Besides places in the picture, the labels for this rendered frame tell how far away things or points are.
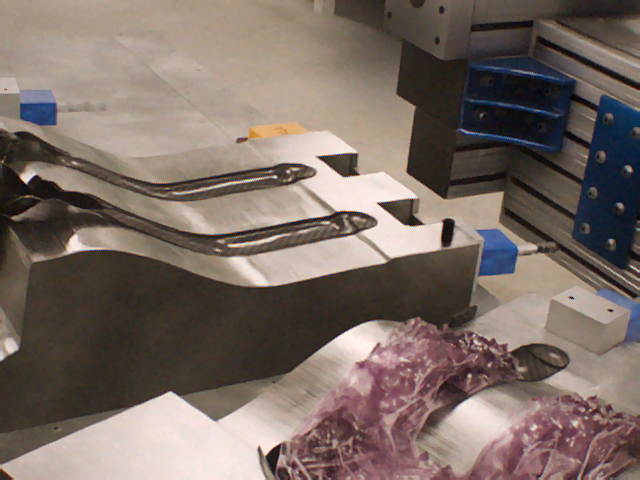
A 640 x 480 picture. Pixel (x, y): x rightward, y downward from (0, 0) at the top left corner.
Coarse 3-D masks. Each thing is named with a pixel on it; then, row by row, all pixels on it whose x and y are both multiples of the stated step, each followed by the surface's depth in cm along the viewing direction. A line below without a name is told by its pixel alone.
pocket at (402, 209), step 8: (392, 200) 105; (400, 200) 106; (408, 200) 106; (416, 200) 106; (384, 208) 105; (392, 208) 106; (400, 208) 106; (408, 208) 106; (416, 208) 106; (392, 216) 106; (400, 216) 106; (408, 216) 107; (416, 216) 106; (408, 224) 107; (416, 224) 106; (424, 224) 105
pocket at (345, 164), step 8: (344, 152) 114; (320, 160) 113; (328, 160) 114; (336, 160) 114; (344, 160) 114; (352, 160) 115; (336, 168) 114; (344, 168) 115; (352, 168) 115; (344, 176) 115; (352, 176) 115
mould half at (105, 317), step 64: (128, 192) 98; (256, 192) 105; (320, 192) 105; (384, 192) 106; (0, 256) 86; (64, 256) 81; (128, 256) 83; (192, 256) 90; (256, 256) 94; (320, 256) 95; (384, 256) 95; (448, 256) 98; (0, 320) 85; (64, 320) 83; (128, 320) 86; (192, 320) 88; (256, 320) 91; (320, 320) 94; (448, 320) 101; (0, 384) 83; (64, 384) 85; (128, 384) 88; (192, 384) 91
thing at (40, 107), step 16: (0, 80) 133; (0, 96) 130; (16, 96) 131; (32, 96) 134; (48, 96) 134; (0, 112) 131; (16, 112) 131; (32, 112) 132; (48, 112) 133; (64, 112) 135
